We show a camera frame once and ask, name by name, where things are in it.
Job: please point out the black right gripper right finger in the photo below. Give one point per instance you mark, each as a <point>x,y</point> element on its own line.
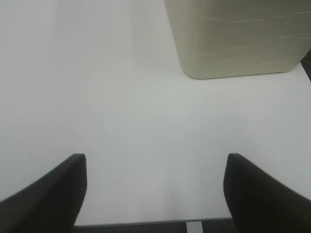
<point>259,203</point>

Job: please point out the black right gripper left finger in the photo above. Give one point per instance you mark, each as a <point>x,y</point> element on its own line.
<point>49,205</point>

